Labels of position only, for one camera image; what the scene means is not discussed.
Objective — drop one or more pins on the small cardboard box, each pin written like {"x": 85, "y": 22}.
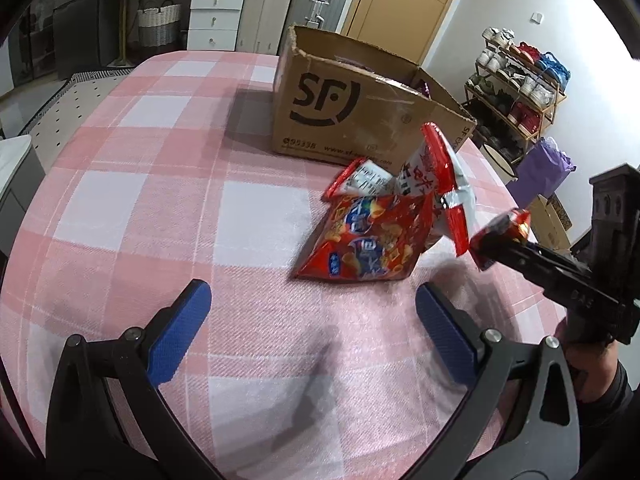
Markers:
{"x": 547, "y": 220}

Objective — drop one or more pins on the beige suitcase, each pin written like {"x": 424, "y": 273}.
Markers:
{"x": 262, "y": 10}

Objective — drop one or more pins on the wooden shoe rack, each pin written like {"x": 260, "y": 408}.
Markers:
{"x": 547, "y": 110}

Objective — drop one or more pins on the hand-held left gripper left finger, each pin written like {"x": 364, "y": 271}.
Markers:
{"x": 175, "y": 335}

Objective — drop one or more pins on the white light switch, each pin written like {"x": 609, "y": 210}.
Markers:
{"x": 536, "y": 18}

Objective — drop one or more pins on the small white red snack packet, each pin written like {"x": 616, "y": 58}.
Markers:
{"x": 362, "y": 180}

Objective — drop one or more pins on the dark glass cabinet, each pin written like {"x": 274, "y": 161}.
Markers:
{"x": 30, "y": 40}

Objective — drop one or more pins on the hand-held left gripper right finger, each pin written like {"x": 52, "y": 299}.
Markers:
{"x": 445, "y": 335}

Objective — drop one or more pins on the person's right forearm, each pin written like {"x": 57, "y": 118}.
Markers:
{"x": 622, "y": 395}

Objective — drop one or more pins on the white drawer dresser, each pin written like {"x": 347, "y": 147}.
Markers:
{"x": 215, "y": 15}

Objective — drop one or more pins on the red chips snack packet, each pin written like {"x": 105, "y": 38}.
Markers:
{"x": 365, "y": 245}

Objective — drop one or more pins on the beige round stool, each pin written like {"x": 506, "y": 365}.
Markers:
{"x": 497, "y": 160}

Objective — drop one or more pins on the large white red snack packet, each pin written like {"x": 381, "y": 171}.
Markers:
{"x": 430, "y": 175}

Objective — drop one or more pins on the white side table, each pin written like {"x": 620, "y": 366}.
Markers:
{"x": 12, "y": 160}

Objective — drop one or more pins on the purple snack packet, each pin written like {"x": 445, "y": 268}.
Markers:
{"x": 425, "y": 89}

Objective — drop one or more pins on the purple bag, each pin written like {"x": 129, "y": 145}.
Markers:
{"x": 540, "y": 170}

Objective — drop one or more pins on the black refrigerator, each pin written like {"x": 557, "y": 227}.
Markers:
{"x": 80, "y": 35}

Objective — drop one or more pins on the person's right hand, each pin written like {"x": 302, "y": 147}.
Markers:
{"x": 590, "y": 372}

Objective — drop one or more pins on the pink checked tablecloth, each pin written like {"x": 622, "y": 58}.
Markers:
{"x": 150, "y": 210}

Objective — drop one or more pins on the assorted shoes collection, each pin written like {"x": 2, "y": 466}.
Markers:
{"x": 530, "y": 87}

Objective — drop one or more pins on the black white patterned rug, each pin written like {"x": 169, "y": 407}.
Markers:
{"x": 75, "y": 90}

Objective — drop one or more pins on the wooden door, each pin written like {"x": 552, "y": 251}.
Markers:
{"x": 400, "y": 15}

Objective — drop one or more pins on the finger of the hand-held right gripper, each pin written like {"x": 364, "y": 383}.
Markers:
{"x": 530, "y": 255}

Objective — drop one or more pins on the small shiny red snack packet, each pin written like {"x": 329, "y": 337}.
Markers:
{"x": 519, "y": 222}

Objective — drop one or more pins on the brown cardboard box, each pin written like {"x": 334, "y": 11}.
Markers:
{"x": 350, "y": 110}

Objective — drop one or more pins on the woven laundry basket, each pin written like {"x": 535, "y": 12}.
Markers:
{"x": 157, "y": 25}

